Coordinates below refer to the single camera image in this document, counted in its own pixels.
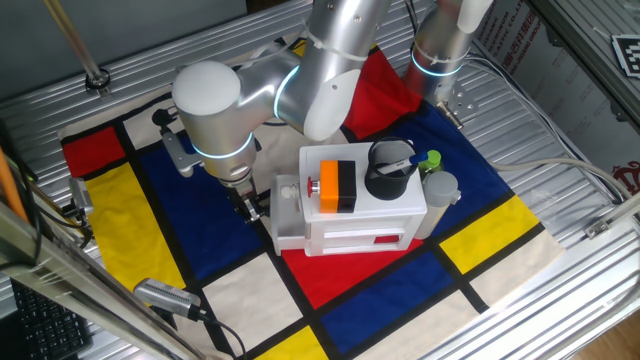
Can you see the black white marker tag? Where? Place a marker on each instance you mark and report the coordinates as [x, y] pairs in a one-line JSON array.
[[629, 55]]

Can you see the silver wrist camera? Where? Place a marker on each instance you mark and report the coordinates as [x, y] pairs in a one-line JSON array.
[[181, 154]]

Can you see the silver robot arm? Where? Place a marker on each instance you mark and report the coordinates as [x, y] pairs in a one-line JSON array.
[[330, 50]]

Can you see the white bottle with grey lid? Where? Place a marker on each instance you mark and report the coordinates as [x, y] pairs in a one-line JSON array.
[[440, 190]]

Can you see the orange black emergency button box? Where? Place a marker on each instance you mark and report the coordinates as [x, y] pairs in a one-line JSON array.
[[337, 185]]

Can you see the silver camera with grille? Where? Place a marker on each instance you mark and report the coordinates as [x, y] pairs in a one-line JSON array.
[[165, 296]]

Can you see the black yellow camera clamp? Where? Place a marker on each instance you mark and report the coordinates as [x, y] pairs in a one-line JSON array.
[[75, 217]]

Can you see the red block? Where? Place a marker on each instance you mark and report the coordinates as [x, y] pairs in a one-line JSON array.
[[387, 239]]

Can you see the green plastic bottle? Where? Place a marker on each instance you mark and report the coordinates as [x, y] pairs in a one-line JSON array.
[[431, 160]]

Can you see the orange rod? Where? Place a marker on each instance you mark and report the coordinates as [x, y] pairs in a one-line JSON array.
[[10, 185]]

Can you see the white marker with blue cap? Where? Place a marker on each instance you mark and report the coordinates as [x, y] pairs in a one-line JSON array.
[[400, 162]]

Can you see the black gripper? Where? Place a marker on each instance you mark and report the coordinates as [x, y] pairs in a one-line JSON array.
[[247, 189]]

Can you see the small silver camera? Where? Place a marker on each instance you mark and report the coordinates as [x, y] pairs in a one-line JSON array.
[[81, 195]]

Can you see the metal corner bracket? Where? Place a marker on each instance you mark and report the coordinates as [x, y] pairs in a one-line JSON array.
[[597, 228]]

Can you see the white drawer cabinet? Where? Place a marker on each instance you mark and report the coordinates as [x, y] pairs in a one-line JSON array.
[[380, 207]]

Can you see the dark frame beam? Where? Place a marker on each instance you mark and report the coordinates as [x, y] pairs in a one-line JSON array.
[[590, 55]]

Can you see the white drawer knob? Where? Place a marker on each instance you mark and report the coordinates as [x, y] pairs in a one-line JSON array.
[[288, 191]]

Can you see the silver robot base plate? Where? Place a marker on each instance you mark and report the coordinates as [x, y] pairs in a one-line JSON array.
[[462, 100]]

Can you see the grey board with red print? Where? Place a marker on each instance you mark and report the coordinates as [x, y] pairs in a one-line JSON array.
[[550, 75]]

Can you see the aluminium frame beam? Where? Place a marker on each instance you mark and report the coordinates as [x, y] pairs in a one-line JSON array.
[[75, 285]]

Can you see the short aluminium bar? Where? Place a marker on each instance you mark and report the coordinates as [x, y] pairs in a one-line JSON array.
[[625, 207]]

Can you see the black pen cup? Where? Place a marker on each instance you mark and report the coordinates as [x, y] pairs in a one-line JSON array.
[[387, 187]]

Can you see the colour block tablecloth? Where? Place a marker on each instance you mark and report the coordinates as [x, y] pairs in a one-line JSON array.
[[200, 225]]

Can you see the black keyboard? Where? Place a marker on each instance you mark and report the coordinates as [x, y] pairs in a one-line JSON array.
[[45, 325]]

